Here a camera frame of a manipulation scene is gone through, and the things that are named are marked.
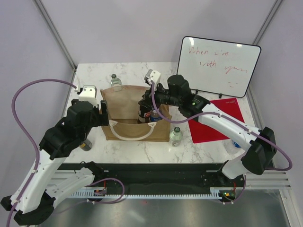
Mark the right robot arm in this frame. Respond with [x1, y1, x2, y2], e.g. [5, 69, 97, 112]
[139, 71, 276, 186]

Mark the black drink can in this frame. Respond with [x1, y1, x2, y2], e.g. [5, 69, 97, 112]
[79, 139, 92, 151]

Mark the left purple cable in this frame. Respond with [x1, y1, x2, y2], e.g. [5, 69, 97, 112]
[6, 79, 80, 227]

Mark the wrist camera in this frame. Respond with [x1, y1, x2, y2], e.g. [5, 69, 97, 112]
[74, 85, 98, 107]
[144, 69, 161, 87]

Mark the purple cable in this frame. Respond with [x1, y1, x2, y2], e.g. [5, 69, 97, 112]
[150, 81, 293, 172]
[6, 79, 80, 227]

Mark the blue label plastic bottle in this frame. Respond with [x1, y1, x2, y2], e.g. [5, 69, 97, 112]
[223, 140, 241, 155]

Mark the brown canvas tote bag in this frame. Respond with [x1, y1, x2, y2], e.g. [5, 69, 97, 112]
[100, 85, 170, 142]

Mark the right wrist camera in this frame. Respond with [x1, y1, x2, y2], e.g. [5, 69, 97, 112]
[144, 69, 161, 87]

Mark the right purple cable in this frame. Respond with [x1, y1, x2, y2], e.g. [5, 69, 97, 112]
[150, 81, 293, 172]

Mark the glass cola bottle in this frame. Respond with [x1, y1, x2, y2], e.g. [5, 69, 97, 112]
[137, 105, 152, 123]

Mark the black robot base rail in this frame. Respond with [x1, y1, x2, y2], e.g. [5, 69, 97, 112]
[56, 161, 247, 196]

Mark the white whiteboard black frame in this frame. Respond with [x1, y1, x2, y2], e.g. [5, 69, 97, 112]
[177, 36, 261, 98]

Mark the white slotted cable duct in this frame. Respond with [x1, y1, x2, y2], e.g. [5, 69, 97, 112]
[69, 187, 235, 200]

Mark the clear soda water bottle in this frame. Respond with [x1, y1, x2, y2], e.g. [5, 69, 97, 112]
[169, 127, 183, 147]

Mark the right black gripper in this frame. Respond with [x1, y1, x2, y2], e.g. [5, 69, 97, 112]
[138, 81, 181, 111]

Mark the blue label water bottle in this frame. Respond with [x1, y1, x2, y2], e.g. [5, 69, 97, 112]
[150, 110, 162, 122]

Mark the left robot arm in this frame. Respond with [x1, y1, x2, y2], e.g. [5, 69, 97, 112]
[1, 99, 109, 226]

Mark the red clip file folder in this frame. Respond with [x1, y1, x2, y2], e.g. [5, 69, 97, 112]
[188, 98, 244, 143]

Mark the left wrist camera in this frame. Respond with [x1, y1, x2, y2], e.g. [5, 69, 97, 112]
[74, 85, 98, 107]

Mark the green cap glass bottle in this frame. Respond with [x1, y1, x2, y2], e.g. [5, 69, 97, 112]
[110, 74, 122, 87]

